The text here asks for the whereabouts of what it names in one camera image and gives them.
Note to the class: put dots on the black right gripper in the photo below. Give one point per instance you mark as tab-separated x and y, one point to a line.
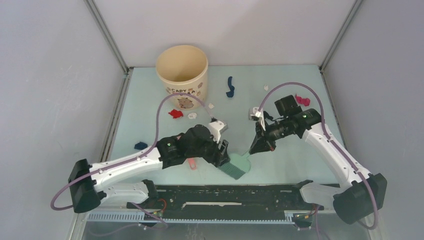
263	141

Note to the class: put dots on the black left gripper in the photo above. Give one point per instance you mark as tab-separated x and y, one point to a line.
218	157

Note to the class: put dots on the green hand brush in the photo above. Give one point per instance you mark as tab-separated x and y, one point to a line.
237	165

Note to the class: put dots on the pink plastic dustpan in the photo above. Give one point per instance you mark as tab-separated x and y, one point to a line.
191	161

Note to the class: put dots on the long dark blue scrap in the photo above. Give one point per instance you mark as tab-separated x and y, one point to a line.
231	92

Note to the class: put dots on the red paper scrap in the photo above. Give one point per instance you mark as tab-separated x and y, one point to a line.
176	114

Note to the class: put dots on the dark blue paper scrap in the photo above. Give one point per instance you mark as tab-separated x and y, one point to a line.
140	146

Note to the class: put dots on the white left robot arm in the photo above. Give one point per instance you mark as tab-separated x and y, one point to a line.
93	184

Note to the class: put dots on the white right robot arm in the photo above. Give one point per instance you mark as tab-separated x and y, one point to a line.
359	192

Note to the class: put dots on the magenta paper scrap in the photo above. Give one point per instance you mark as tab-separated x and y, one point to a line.
302	101

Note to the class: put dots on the beige capybara bucket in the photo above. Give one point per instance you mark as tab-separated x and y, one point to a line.
183	70

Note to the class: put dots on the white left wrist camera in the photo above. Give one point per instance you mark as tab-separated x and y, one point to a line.
216	128

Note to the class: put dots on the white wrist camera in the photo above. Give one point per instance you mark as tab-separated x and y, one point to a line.
216	128
256	114

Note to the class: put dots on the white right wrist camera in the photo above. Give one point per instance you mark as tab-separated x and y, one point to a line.
256	114

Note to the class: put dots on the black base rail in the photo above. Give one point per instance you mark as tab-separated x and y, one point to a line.
227	201

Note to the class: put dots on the grey cable duct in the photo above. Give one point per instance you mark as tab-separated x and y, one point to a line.
288	218

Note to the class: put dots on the right aluminium frame post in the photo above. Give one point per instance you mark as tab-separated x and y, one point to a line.
340	34

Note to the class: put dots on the aluminium frame post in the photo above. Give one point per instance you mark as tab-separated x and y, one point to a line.
102	25
340	34

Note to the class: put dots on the left aluminium frame post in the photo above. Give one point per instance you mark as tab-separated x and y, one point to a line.
102	25

